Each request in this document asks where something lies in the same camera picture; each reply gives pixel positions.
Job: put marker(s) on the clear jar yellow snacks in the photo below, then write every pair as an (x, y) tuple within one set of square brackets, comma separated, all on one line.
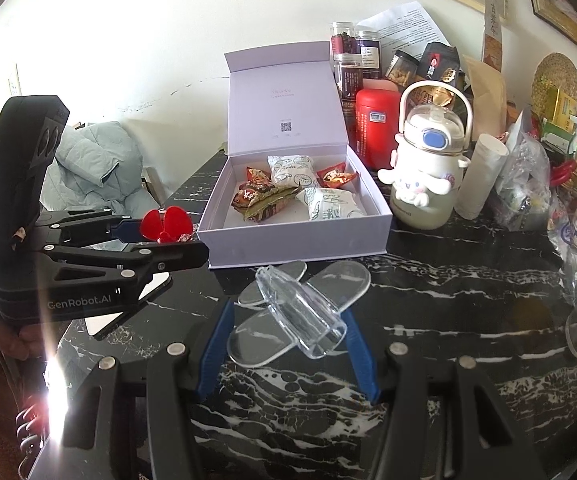
[(401, 70)]

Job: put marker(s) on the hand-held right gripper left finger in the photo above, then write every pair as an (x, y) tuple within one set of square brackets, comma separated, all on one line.
[(216, 345)]

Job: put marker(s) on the gold woven round mat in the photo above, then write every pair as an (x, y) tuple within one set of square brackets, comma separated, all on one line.
[(558, 82)]

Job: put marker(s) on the light blue puffer jacket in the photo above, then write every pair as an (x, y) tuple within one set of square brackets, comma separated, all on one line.
[(93, 165)]

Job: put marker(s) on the brown paper bag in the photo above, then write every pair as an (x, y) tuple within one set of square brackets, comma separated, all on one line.
[(485, 97)]

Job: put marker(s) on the black oat bag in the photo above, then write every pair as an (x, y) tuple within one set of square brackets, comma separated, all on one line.
[(436, 62)]

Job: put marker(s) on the red candy packet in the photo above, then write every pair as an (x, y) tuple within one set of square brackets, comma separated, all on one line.
[(257, 177), (337, 176)]

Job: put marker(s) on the clear jar brown label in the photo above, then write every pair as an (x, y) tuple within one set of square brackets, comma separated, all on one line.
[(349, 77)]

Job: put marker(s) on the brown cereal packet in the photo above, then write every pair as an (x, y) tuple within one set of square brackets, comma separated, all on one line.
[(266, 202)]

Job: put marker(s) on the person's left hand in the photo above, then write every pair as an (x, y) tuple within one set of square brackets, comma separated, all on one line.
[(16, 342)]

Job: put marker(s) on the white pastry packet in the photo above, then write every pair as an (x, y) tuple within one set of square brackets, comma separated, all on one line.
[(331, 204), (293, 170)]

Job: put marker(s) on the white paper roll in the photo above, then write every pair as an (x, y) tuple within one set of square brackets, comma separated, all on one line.
[(480, 175)]

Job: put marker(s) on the printed paper sheet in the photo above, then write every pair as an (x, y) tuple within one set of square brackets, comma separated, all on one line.
[(403, 22)]

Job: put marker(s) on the white cartoon water bottle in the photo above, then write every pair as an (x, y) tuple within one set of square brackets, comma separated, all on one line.
[(423, 175)]

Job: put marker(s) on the red tin canister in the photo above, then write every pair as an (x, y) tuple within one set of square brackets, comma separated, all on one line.
[(376, 130)]

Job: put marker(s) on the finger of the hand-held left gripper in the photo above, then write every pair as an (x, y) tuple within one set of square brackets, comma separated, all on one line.
[(126, 230), (178, 255)]

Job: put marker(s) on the hanging paper scroll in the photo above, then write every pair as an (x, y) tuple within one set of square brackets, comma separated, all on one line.
[(493, 30)]

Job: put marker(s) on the lavender gift box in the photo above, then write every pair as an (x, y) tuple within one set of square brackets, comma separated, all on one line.
[(278, 95)]

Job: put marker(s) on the clear jar red contents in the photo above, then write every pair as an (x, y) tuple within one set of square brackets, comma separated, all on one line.
[(343, 37)]

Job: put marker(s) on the clear plastic bag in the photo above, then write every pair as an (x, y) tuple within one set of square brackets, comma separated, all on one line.
[(523, 185)]

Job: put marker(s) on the clear jar purple label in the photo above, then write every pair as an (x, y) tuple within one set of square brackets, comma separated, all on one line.
[(369, 52)]

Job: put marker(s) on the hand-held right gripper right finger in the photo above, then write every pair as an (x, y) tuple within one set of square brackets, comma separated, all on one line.
[(361, 355)]

